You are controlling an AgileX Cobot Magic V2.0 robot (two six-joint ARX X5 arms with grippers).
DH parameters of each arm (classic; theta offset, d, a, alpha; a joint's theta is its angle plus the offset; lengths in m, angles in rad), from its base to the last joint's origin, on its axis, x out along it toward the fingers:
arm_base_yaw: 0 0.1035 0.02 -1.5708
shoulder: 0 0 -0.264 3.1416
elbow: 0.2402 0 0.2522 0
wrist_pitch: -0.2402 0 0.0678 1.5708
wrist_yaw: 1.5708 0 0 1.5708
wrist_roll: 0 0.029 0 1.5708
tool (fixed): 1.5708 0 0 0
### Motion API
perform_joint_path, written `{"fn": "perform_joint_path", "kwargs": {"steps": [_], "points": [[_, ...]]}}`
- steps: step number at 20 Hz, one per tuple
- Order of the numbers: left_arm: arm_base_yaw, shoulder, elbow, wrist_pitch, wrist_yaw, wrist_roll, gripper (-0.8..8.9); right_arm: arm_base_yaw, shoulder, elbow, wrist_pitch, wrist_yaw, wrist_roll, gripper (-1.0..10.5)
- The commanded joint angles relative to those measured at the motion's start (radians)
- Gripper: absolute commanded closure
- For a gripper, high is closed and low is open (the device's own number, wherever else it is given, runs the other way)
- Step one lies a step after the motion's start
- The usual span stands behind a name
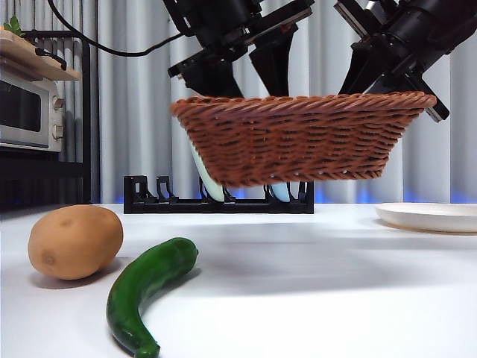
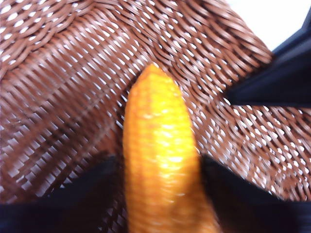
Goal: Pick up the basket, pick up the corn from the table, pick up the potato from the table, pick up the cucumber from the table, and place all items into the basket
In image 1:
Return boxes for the brown wicker basket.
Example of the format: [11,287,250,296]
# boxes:
[169,91,437,187]

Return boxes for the brown potato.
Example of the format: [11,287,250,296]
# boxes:
[28,204,124,280]

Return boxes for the green cucumber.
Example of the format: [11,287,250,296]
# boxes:
[107,237,199,358]

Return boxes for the grey pleated curtain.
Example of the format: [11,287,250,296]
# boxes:
[0,0,477,205]

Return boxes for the pale green plate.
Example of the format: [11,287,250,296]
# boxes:
[189,141,224,202]

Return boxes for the pale blue plate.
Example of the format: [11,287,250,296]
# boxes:
[270,181,290,202]

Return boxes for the black dish rack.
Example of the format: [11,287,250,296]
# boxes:
[123,175,315,215]

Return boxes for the cream white plate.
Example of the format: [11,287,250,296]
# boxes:
[374,203,477,234]

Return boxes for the silver toaster oven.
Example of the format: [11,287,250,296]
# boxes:
[0,70,64,154]

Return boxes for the green plant leaves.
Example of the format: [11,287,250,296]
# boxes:
[3,15,23,37]

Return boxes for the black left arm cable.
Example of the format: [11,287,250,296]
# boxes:
[47,0,186,57]

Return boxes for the wooden tray with black handle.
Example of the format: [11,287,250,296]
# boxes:
[0,29,81,81]

